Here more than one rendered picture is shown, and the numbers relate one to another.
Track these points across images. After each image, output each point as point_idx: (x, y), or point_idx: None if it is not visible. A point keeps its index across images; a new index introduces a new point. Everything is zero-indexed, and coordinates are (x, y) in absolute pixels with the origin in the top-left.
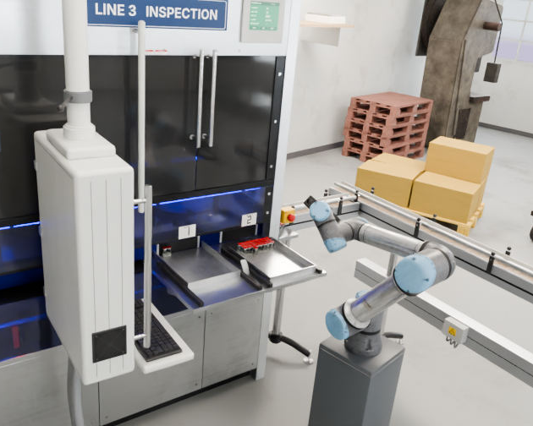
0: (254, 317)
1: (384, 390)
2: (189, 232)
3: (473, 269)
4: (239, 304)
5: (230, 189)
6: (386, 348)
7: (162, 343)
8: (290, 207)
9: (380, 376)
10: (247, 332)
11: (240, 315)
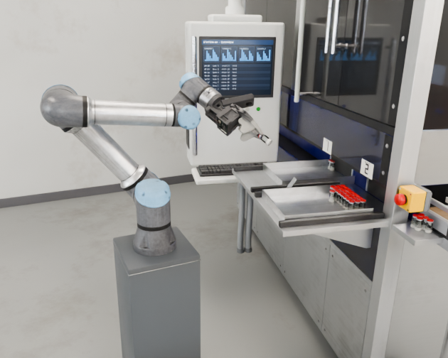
0: (360, 310)
1: (123, 292)
2: (328, 148)
3: None
4: (350, 273)
5: (356, 118)
6: (137, 256)
7: (208, 168)
8: (419, 191)
9: (117, 258)
10: (353, 322)
11: (350, 290)
